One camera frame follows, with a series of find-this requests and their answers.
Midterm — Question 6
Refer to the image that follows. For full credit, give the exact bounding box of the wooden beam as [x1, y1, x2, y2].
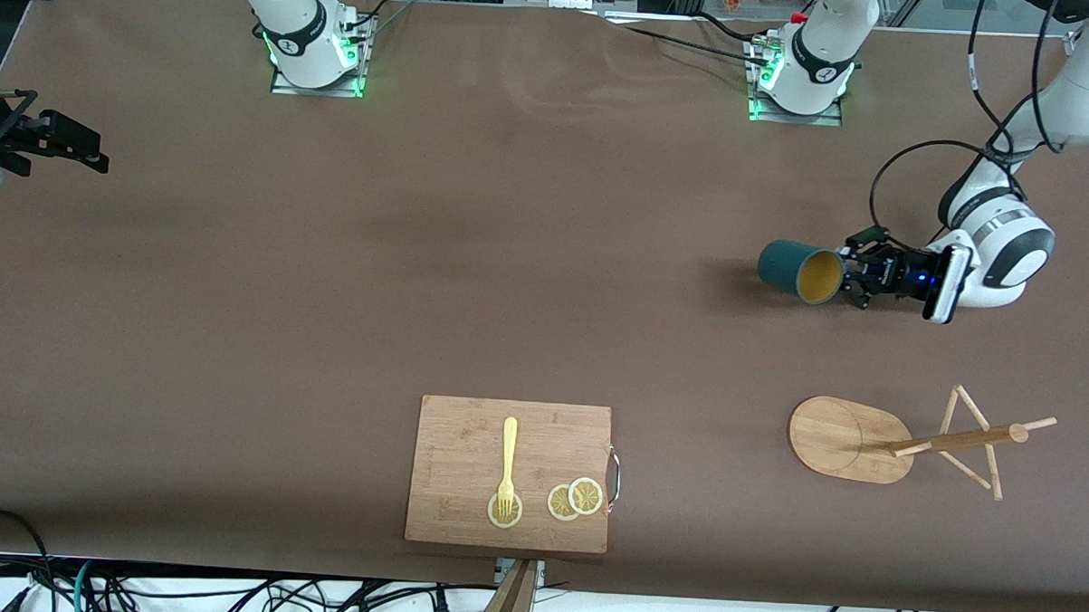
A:
[475, 558, 539, 612]

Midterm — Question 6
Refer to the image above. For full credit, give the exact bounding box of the dark teal cup yellow inside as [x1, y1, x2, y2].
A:
[756, 238, 847, 308]

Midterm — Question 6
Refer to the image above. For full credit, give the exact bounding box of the bamboo cutting board metal handle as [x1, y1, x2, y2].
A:
[404, 394, 625, 555]

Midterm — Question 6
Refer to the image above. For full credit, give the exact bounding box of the wooden cup rack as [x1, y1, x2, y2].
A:
[786, 378, 1060, 504]

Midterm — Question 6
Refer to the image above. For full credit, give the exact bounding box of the yellow plastic fork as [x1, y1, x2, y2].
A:
[495, 416, 520, 520]

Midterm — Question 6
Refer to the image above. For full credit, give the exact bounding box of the black cable on table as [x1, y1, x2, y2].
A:
[690, 10, 773, 43]
[598, 14, 773, 69]

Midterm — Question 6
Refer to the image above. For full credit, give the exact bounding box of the black looped floor cable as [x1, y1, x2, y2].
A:
[0, 508, 53, 612]

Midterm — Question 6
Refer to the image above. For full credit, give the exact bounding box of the lemon slice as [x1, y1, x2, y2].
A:
[566, 476, 606, 517]
[546, 483, 585, 523]
[487, 491, 524, 530]

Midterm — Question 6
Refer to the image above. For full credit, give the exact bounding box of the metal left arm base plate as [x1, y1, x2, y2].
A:
[747, 37, 846, 127]

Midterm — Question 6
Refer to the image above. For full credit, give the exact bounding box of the metal mounting bracket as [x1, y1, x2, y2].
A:
[494, 558, 547, 588]

